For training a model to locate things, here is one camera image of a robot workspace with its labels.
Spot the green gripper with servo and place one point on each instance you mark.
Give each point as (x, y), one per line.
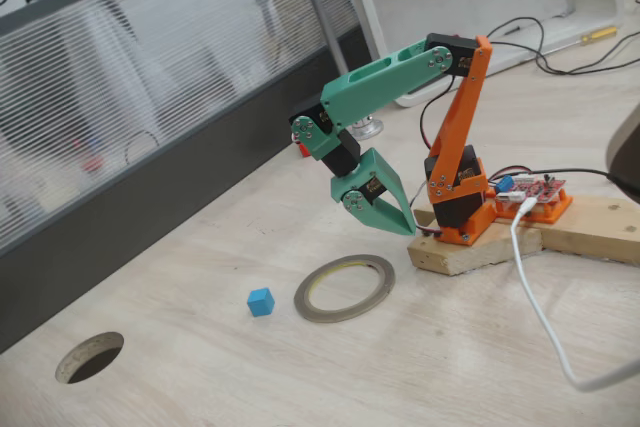
(374, 182)

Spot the small blue cube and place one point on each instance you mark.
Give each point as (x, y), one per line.
(261, 303)

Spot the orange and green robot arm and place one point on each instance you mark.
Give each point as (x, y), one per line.
(400, 72)

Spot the wooden base block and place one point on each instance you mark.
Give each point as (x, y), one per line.
(475, 252)

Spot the small red carton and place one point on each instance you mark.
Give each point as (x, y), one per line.
(303, 149)

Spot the red controller board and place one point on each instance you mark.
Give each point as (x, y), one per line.
(540, 189)

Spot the wooden plank with holes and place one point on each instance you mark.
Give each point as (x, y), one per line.
(590, 227)

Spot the grey rounded device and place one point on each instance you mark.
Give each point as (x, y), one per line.
(627, 157)

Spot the metal post with flange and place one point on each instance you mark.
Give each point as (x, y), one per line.
(320, 12)

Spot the frosted partition with grey frame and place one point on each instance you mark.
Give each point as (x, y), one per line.
(150, 72)

